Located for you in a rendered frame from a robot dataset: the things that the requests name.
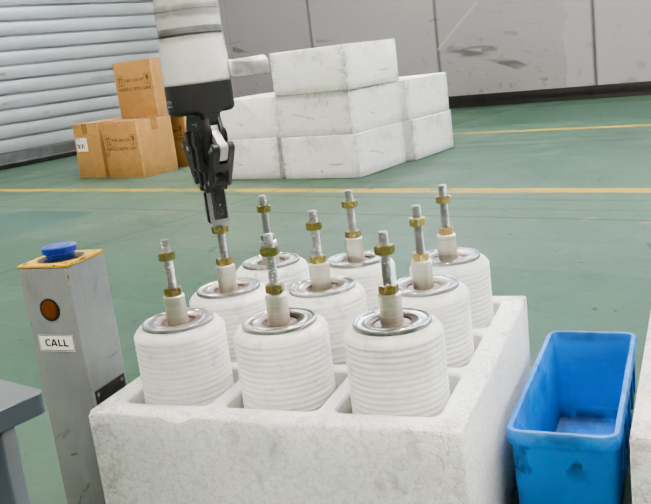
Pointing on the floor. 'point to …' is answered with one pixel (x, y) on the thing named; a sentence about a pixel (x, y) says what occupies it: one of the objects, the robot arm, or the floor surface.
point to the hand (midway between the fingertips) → (216, 206)
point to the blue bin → (575, 419)
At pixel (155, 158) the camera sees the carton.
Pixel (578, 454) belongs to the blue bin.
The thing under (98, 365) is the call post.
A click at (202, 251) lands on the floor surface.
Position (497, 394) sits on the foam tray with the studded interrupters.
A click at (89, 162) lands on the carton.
